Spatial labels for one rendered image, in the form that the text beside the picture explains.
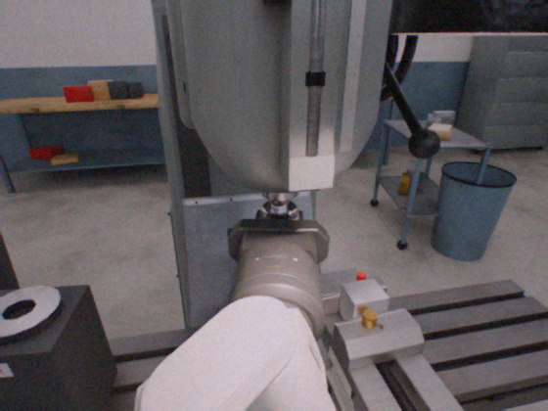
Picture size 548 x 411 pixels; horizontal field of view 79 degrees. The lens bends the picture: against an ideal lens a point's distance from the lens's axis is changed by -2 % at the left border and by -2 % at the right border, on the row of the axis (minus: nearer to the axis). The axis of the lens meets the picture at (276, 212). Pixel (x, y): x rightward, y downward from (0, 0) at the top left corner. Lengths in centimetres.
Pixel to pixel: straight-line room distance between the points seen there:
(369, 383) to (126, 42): 445
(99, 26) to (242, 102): 444
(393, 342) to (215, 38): 46
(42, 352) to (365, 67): 45
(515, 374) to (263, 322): 57
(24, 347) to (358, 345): 42
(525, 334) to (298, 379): 63
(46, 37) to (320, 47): 467
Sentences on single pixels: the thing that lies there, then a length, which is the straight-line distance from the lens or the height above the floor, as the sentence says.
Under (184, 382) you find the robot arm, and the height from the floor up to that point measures 128.
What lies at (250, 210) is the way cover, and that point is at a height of 108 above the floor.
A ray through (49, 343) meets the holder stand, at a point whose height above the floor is 115.
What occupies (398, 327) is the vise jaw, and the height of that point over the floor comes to 107.
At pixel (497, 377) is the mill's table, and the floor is 96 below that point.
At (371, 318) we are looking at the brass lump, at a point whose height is 109.
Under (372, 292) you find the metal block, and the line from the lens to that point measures 57.
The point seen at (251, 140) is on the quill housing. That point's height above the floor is 138.
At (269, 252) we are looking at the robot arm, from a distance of 32.
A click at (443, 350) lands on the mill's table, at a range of 71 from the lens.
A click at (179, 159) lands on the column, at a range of 80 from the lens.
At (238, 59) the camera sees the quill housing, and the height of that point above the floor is 144.
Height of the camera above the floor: 146
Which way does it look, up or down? 27 degrees down
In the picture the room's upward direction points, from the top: straight up
